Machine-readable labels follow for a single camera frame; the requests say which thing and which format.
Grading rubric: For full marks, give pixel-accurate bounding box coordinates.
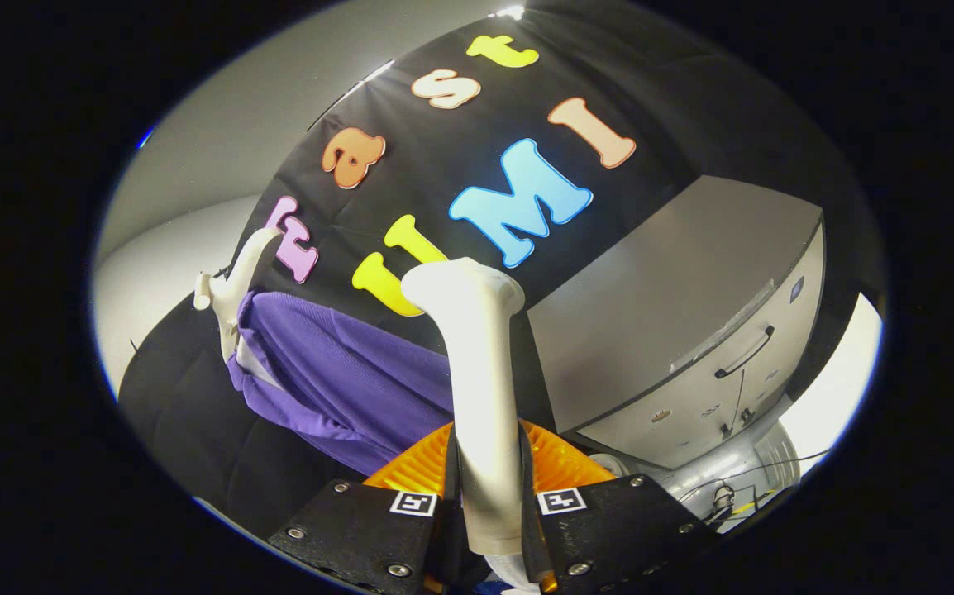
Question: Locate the white inner shirt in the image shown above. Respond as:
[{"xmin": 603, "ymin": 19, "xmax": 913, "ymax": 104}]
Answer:
[{"xmin": 233, "ymin": 343, "xmax": 281, "ymax": 389}]

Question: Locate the purple jacket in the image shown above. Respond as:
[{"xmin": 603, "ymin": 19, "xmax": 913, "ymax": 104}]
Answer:
[{"xmin": 227, "ymin": 289, "xmax": 455, "ymax": 478}]

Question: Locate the white garment steamer nozzle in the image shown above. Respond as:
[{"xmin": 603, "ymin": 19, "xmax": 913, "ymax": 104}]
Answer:
[{"xmin": 401, "ymin": 258, "xmax": 540, "ymax": 595}]

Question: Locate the white plastic hanger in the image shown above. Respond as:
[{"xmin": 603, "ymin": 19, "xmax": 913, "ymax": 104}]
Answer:
[{"xmin": 193, "ymin": 227, "xmax": 284, "ymax": 364}]

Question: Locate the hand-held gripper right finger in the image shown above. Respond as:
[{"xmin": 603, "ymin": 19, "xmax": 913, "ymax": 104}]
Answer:
[{"xmin": 517, "ymin": 420, "xmax": 722, "ymax": 595}]

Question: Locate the grey drawer cabinet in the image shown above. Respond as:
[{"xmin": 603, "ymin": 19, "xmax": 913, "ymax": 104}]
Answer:
[{"xmin": 527, "ymin": 174, "xmax": 825, "ymax": 472}]

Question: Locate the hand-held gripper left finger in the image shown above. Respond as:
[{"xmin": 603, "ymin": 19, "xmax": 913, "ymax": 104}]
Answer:
[{"xmin": 269, "ymin": 421, "xmax": 463, "ymax": 595}]

